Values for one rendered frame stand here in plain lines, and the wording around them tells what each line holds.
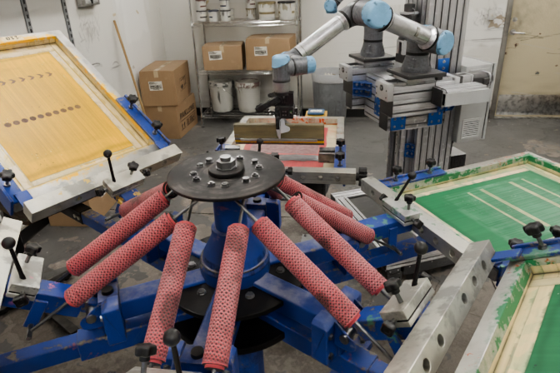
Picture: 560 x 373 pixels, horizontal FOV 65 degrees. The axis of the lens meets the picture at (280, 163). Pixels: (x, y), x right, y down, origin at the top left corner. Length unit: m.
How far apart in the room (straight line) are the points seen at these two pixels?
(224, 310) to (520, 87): 5.48
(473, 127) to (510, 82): 3.14
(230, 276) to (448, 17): 2.09
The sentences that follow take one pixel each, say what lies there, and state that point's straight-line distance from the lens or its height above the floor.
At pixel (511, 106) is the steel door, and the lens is 6.15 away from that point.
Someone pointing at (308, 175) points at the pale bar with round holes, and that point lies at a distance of 1.74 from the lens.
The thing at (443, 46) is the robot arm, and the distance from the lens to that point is 2.30.
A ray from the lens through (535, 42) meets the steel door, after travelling 6.03.
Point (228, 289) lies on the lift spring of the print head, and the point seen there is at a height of 1.18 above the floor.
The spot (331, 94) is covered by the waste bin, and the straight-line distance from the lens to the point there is 5.16.
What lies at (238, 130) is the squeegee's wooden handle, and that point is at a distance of 2.02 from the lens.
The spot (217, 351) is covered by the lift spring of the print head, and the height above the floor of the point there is 1.12.
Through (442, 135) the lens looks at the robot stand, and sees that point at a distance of 2.88.
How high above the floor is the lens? 1.77
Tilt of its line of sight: 24 degrees down
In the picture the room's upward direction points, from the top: 2 degrees counter-clockwise
